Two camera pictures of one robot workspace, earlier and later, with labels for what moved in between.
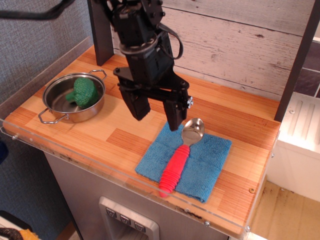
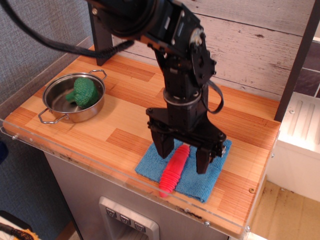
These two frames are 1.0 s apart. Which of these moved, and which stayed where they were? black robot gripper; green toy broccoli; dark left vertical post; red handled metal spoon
Moved: black robot gripper
Stayed: red handled metal spoon; dark left vertical post; green toy broccoli
